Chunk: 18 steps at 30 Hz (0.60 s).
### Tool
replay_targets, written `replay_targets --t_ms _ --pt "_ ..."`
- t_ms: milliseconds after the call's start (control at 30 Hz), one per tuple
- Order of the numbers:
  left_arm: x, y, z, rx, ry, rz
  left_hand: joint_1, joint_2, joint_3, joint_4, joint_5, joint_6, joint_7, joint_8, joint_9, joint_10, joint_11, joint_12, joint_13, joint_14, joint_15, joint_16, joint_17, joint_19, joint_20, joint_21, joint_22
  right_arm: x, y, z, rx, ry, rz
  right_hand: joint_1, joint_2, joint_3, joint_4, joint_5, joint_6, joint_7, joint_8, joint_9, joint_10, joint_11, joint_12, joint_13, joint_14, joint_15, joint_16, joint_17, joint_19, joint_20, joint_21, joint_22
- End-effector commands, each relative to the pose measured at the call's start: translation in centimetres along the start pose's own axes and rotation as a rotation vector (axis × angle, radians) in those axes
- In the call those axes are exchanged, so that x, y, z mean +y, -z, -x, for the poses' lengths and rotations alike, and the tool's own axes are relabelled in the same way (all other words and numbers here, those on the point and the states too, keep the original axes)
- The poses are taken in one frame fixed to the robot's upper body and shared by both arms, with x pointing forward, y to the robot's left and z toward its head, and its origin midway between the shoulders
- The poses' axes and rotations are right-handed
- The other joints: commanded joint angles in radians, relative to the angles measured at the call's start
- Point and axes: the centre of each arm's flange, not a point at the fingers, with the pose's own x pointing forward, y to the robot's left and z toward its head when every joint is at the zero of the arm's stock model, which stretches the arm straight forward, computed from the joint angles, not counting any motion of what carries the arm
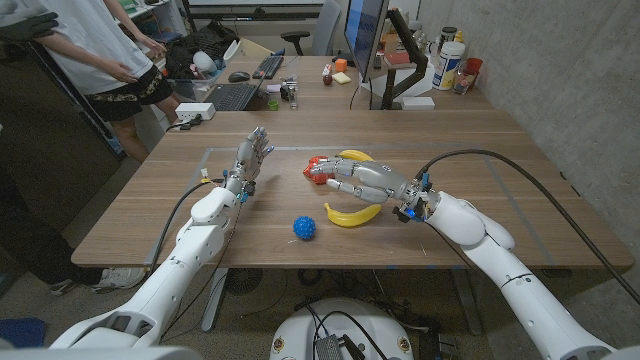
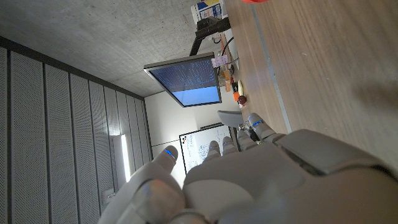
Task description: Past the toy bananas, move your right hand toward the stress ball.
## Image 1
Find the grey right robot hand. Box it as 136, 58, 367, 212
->
308, 156, 415, 205

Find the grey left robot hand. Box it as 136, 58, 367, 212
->
229, 126, 275, 184

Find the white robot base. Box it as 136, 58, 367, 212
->
269, 298, 415, 360

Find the brown-tipped yellow toy banana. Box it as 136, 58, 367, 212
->
338, 149, 375, 163

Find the strongly curved yellow toy banana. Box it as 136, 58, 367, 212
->
323, 201, 383, 229

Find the red crumpled toy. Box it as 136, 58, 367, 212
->
302, 155, 332, 185

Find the blue spiky stress ball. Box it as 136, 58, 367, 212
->
292, 215, 317, 241

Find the black laptop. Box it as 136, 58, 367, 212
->
204, 74, 266, 112

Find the white power strip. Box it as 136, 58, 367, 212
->
174, 102, 217, 123

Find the white flat box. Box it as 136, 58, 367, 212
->
401, 96, 436, 111

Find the black keyboard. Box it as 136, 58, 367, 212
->
251, 53, 285, 80

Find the black backpack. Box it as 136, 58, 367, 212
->
164, 20, 240, 81

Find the clear cup with items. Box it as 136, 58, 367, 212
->
453, 67, 476, 96

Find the white canister with blue label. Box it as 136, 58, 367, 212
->
432, 41, 466, 92

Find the computer monitor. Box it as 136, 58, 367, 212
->
343, 0, 390, 84

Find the grey table leg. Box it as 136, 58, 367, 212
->
449, 268, 484, 336
200, 268, 230, 333

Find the grey office chair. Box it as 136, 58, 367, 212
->
280, 0, 343, 57

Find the bottle with black lid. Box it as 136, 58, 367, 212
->
438, 25, 459, 51

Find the white sneaker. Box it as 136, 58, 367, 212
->
92, 267, 146, 294

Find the person in white shirt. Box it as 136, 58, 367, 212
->
29, 0, 182, 161

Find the dark cabinet panel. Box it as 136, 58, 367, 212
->
0, 37, 124, 231

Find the white robot torso edge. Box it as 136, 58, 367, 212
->
0, 346, 204, 360

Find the black glove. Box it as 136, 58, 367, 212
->
0, 5, 60, 42

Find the blue floor mat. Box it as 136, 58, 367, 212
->
0, 317, 47, 349

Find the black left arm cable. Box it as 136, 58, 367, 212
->
149, 177, 225, 266

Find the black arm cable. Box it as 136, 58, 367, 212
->
149, 177, 225, 266
414, 148, 640, 305

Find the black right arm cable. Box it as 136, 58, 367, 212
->
414, 148, 640, 305

